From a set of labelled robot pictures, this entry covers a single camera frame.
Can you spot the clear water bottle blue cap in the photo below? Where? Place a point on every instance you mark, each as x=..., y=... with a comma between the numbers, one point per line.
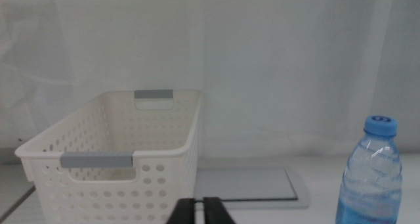
x=370, y=178

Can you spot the white fabric curtain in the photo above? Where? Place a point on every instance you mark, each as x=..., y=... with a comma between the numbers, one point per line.
x=279, y=53

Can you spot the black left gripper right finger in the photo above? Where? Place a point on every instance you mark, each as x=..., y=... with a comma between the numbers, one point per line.
x=215, y=214

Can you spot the white perforated plastic basket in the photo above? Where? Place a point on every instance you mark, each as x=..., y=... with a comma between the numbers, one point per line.
x=108, y=197

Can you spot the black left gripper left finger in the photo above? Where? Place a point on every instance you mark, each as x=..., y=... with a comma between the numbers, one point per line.
x=183, y=214

